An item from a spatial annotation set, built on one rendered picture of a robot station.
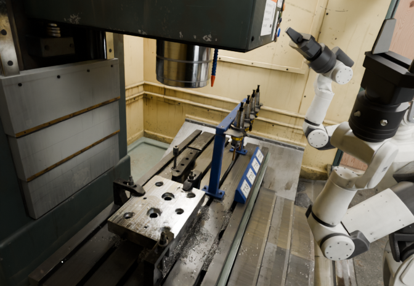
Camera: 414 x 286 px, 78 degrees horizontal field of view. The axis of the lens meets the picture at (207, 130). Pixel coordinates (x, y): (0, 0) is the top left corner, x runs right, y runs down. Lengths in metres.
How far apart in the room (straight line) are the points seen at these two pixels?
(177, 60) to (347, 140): 0.45
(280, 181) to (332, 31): 0.92
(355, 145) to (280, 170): 1.11
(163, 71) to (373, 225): 0.65
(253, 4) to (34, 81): 0.68
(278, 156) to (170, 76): 1.23
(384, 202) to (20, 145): 1.03
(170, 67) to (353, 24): 1.21
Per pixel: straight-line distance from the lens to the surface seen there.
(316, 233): 0.75
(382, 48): 0.60
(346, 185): 0.67
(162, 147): 2.11
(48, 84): 0.98
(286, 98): 1.74
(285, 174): 1.71
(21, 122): 0.95
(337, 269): 1.21
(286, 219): 1.42
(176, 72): 0.69
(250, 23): 0.57
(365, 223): 0.78
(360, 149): 0.64
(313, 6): 1.68
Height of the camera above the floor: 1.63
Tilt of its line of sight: 25 degrees down
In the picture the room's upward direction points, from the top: 6 degrees clockwise
